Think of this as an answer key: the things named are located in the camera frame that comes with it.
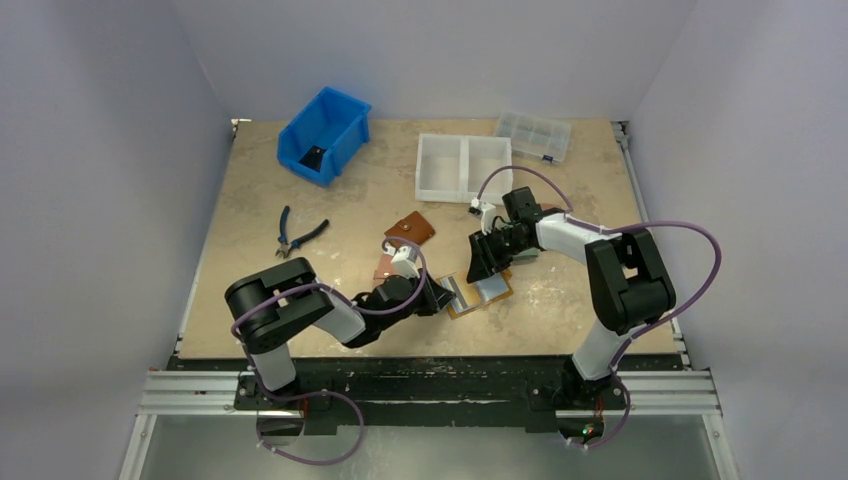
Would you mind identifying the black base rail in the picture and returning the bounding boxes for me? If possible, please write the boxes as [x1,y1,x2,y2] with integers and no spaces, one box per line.
[233,351,627,439]

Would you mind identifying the pink card holder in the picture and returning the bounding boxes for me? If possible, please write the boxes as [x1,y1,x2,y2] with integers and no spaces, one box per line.
[372,254,397,287]

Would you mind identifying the salmon card holder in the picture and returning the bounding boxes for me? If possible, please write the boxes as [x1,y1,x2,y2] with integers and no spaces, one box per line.
[539,203,564,212]

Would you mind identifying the brown leather card holder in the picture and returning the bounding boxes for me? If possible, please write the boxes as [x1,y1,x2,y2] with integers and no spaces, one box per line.
[384,210,436,245]

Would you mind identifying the black card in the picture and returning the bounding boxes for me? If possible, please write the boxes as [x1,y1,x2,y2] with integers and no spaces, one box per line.
[299,146,325,172]

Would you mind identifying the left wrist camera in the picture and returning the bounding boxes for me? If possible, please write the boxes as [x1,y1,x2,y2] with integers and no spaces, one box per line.
[385,245,420,279]

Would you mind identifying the green card holder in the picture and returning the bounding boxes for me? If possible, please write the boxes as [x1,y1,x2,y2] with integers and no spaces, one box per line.
[513,248,540,262]

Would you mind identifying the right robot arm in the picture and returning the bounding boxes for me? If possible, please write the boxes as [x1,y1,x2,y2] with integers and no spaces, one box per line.
[466,187,676,407]

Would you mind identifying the white two-compartment tray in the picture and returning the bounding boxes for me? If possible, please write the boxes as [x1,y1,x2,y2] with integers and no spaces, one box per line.
[415,133,513,206]

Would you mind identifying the clear plastic organizer box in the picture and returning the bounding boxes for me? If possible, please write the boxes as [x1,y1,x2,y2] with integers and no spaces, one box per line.
[495,111,572,164]

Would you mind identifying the orange card holder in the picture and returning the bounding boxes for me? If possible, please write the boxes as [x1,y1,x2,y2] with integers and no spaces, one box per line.
[438,270,513,319]

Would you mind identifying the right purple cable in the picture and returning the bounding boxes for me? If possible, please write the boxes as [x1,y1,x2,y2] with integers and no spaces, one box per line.
[475,164,723,452]

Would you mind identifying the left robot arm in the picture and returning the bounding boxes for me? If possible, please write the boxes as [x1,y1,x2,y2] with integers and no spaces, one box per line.
[224,258,455,409]

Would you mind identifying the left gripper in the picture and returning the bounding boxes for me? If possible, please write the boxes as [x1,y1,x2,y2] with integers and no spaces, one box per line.
[380,267,455,331]

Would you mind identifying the blue handled pliers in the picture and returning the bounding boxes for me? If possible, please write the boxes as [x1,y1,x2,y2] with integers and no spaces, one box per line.
[274,205,331,260]

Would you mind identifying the blue plastic bin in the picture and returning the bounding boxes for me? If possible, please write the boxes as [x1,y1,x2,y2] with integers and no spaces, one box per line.
[277,87,371,187]

